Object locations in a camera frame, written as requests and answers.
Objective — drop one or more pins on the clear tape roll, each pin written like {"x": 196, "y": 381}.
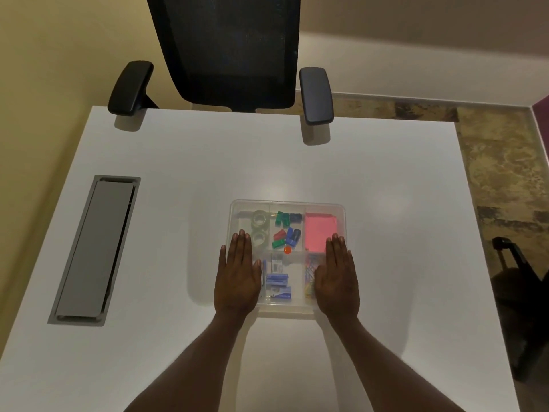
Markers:
{"x": 254, "y": 239}
{"x": 254, "y": 218}

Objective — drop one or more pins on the coloured pencil sharpeners group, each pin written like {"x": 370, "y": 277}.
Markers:
{"x": 294, "y": 235}

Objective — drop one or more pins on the black mesh office chair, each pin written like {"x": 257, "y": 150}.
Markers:
{"x": 227, "y": 47}

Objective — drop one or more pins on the pink sticky note pad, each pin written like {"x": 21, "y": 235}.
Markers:
{"x": 319, "y": 231}

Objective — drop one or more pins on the person's left hand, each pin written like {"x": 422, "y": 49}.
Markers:
{"x": 238, "y": 283}

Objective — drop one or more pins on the clear plastic lid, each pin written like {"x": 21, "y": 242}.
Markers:
{"x": 297, "y": 258}

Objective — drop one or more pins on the pile of coloured paper clips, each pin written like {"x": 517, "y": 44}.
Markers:
{"x": 309, "y": 270}

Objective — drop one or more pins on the person's left forearm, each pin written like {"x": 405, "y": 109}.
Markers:
{"x": 201, "y": 364}

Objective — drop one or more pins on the black swivel chair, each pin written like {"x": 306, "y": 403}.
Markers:
{"x": 527, "y": 296}

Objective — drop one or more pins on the clear plastic organizer box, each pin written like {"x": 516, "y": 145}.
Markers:
{"x": 287, "y": 311}

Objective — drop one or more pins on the person's right forearm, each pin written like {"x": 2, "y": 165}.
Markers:
{"x": 377, "y": 369}

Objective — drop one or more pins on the person's right hand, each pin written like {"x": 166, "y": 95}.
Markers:
{"x": 339, "y": 287}

